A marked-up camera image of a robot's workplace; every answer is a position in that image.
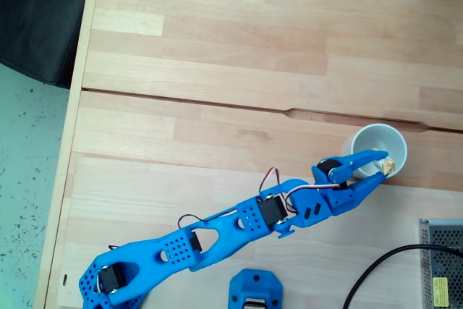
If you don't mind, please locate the metal mesh power supply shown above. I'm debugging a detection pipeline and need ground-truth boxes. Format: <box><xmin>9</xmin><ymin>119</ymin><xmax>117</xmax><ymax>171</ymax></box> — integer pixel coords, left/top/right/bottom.
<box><xmin>418</xmin><ymin>218</ymin><xmax>463</xmax><ymax>309</ymax></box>

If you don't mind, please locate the raised wooden board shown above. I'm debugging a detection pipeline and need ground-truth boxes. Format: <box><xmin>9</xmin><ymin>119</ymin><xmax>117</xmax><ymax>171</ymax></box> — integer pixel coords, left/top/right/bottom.
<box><xmin>56</xmin><ymin>156</ymin><xmax>463</xmax><ymax>309</ymax></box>

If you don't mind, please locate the thick black cable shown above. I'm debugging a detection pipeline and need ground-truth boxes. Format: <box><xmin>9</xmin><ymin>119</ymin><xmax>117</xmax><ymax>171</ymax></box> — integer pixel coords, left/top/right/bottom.
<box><xmin>341</xmin><ymin>243</ymin><xmax>463</xmax><ymax>309</ymax></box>

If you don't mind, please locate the yellow white sweet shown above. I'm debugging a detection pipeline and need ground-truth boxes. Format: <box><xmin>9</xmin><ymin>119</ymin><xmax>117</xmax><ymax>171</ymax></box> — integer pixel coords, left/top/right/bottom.
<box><xmin>371</xmin><ymin>147</ymin><xmax>397</xmax><ymax>174</ymax></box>

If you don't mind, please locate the blue post mount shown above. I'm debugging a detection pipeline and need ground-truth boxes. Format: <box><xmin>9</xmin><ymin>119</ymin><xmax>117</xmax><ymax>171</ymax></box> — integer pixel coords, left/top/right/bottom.
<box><xmin>227</xmin><ymin>268</ymin><xmax>285</xmax><ymax>309</ymax></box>

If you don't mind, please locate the white ceramic mug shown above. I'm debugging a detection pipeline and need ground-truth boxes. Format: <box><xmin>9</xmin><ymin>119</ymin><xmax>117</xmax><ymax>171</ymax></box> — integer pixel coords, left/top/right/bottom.
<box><xmin>341</xmin><ymin>123</ymin><xmax>409</xmax><ymax>181</ymax></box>

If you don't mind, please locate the black cushioned seat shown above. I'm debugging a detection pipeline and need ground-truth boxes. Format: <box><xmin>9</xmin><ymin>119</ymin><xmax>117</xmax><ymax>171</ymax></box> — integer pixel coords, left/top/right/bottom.
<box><xmin>0</xmin><ymin>0</ymin><xmax>93</xmax><ymax>90</ymax></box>

